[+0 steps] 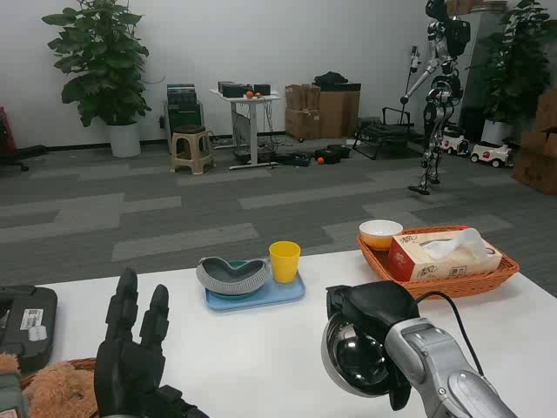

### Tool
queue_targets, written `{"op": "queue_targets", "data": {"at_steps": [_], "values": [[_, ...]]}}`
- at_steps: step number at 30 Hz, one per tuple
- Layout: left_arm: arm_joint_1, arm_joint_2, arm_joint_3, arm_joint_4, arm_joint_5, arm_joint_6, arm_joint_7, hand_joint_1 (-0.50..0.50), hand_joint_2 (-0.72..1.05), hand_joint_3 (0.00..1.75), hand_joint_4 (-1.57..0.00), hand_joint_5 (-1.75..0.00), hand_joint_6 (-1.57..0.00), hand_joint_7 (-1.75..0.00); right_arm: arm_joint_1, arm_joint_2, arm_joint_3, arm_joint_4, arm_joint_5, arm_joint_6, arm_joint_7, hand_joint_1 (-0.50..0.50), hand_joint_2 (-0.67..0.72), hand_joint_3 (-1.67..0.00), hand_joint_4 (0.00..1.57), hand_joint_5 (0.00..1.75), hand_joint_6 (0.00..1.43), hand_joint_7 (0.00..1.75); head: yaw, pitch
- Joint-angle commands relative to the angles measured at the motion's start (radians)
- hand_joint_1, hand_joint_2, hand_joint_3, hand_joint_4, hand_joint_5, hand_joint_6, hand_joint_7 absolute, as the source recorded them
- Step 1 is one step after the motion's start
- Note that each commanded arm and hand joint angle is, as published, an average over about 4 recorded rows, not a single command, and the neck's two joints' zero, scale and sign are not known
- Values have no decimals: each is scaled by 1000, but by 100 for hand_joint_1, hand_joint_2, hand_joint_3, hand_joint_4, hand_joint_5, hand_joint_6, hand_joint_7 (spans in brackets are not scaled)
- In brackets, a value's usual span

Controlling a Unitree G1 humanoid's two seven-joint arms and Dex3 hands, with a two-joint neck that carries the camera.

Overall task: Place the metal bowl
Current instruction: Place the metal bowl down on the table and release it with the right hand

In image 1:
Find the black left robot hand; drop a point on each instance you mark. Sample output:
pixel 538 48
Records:
pixel 126 374

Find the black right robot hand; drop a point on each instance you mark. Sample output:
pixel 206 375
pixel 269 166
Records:
pixel 378 305

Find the metal bowl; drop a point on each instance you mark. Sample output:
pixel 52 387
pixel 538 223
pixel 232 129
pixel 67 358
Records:
pixel 348 361

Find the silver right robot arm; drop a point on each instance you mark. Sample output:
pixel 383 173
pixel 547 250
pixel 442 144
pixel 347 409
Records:
pixel 435 357

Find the white and orange bowl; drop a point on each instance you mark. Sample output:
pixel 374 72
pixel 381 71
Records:
pixel 378 237

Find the brown wicker basket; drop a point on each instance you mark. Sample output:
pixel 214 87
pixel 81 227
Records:
pixel 78 362

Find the red and beige tissue box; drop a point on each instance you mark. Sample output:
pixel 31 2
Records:
pixel 409 261

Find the orange wicker basket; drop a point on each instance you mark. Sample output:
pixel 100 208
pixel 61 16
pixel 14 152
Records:
pixel 435 285

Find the brown teddy bear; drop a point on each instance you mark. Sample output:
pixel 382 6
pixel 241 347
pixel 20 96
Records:
pixel 61 392

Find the light blue tray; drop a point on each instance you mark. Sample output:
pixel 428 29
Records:
pixel 285 292

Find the yellow plastic cup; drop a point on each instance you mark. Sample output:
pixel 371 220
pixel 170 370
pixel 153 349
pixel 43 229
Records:
pixel 285 263

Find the black plastic case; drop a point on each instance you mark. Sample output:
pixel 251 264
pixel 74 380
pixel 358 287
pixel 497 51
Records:
pixel 30 335

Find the grey plush item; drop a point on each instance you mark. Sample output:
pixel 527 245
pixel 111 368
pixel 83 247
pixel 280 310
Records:
pixel 11 396

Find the grey heart-shaped knitted basket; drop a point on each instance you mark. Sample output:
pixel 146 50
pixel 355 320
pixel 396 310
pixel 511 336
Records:
pixel 209 278

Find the green plate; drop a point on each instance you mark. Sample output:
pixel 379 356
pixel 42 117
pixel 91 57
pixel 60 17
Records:
pixel 237 264

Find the black floor bag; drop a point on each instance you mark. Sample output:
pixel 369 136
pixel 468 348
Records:
pixel 337 154

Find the black flat floor case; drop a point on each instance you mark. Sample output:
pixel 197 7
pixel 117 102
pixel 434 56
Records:
pixel 291 159

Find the black folding chair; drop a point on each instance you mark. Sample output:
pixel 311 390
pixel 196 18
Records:
pixel 387 132

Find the white toy car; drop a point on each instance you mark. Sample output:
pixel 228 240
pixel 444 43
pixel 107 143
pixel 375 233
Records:
pixel 454 146
pixel 489 154

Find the large cardboard box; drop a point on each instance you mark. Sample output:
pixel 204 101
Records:
pixel 339 115

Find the small cardboard box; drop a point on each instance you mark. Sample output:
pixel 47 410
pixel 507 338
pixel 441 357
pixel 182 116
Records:
pixel 300 96
pixel 300 124

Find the big cardboard box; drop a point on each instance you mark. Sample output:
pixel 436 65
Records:
pixel 537 170

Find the white standing desk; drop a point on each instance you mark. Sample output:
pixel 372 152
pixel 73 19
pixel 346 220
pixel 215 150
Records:
pixel 250 130

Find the silver humanoid robot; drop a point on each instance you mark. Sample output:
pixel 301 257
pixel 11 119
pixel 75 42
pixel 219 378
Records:
pixel 439 87

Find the black bag on boxes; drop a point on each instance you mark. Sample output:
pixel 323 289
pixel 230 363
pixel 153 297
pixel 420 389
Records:
pixel 330 78

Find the white round plant pot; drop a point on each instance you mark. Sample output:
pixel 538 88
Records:
pixel 125 141

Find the beige plastic stool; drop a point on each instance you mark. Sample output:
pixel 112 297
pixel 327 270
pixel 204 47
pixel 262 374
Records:
pixel 191 150

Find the tall grey cabinet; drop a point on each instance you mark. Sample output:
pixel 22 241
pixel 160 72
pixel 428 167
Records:
pixel 474 87

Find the small black desk device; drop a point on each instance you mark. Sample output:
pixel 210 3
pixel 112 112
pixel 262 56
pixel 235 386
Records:
pixel 261 89

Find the stacked cardboard box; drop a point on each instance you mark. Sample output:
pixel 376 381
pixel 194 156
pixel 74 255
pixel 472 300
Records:
pixel 547 111

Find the wide black desk device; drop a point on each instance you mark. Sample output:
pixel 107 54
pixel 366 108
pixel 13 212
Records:
pixel 232 90

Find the red object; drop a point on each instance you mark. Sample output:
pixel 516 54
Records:
pixel 5 130

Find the tall green potted plant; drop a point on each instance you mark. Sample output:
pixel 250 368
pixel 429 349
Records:
pixel 518 65

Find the large green potted plant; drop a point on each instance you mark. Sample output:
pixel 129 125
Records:
pixel 100 61

